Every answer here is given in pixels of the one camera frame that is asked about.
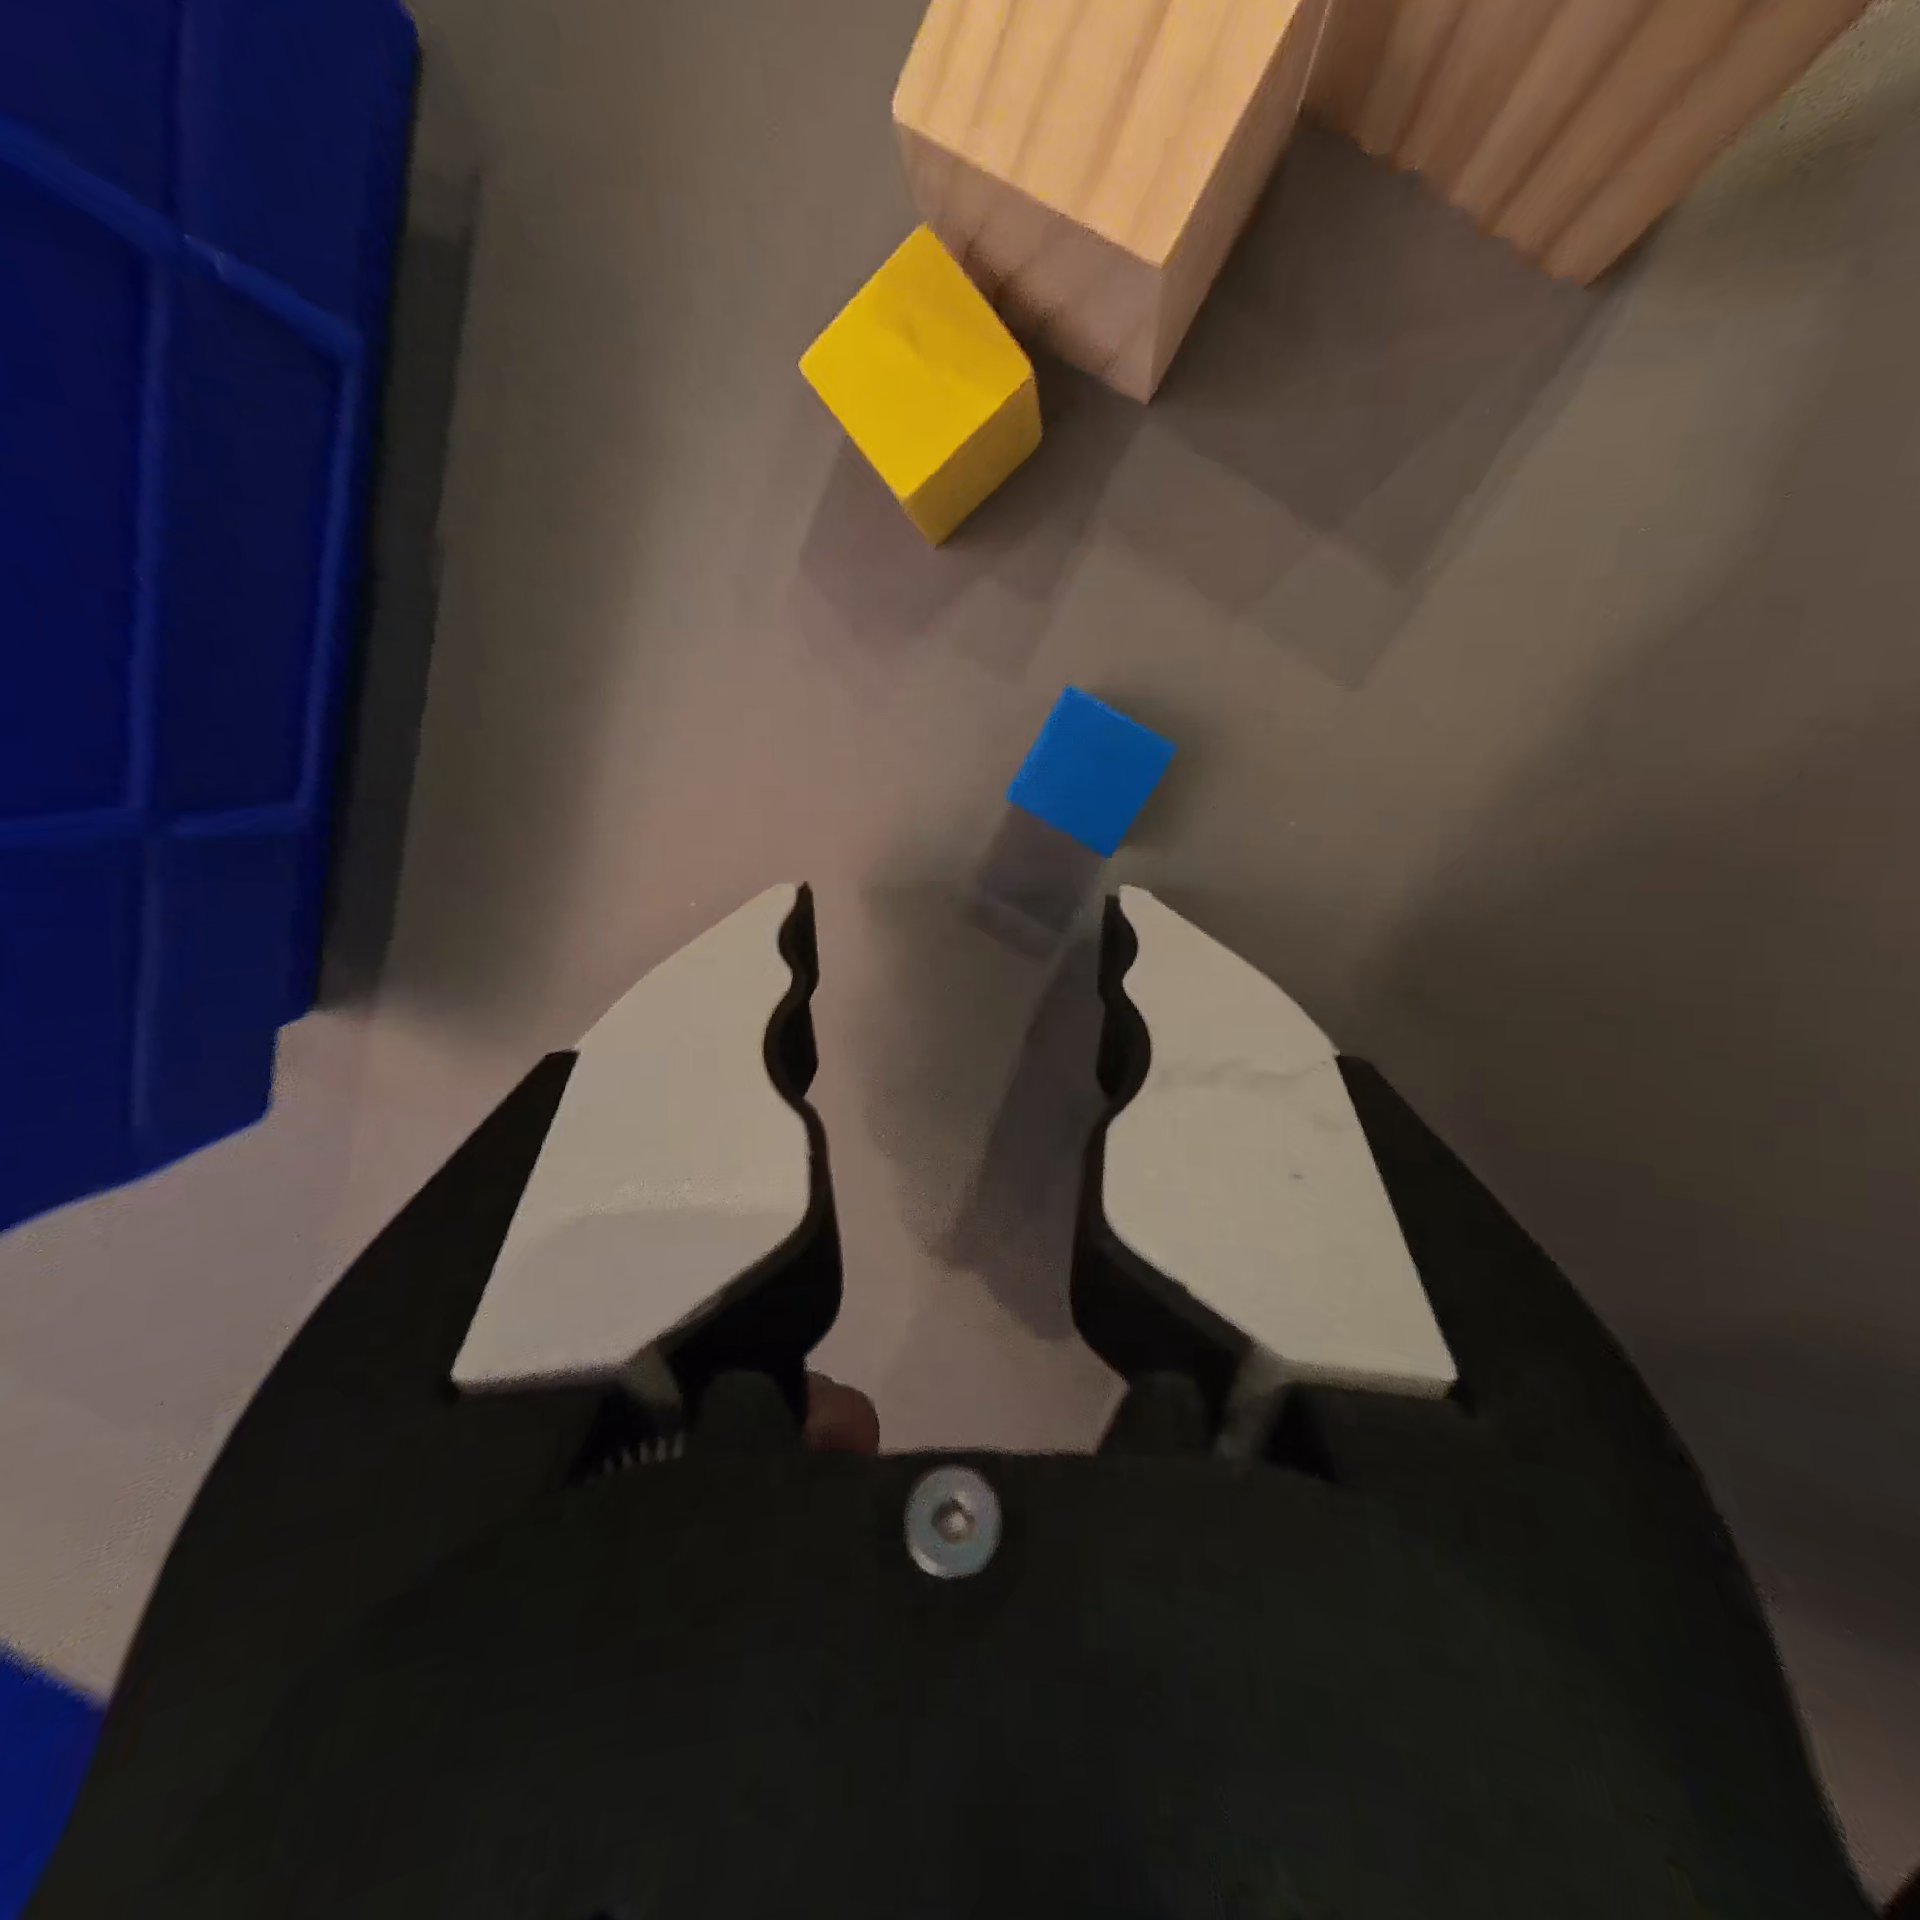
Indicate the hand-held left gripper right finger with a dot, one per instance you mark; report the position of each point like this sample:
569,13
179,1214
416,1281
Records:
1262,1202

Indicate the shallow blue plastic bin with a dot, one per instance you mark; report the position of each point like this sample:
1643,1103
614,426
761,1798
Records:
38,1786

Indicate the medium plain wooden cube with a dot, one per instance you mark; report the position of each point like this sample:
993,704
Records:
1095,134

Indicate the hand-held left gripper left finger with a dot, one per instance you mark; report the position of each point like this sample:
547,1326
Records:
660,1202

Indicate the small yellow wooden cube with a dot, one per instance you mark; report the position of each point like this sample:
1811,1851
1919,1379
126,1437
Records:
915,377

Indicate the small blue wooden cube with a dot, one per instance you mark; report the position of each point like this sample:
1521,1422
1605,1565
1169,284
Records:
1086,773

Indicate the large plain wooden cube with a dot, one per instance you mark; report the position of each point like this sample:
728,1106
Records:
1559,121

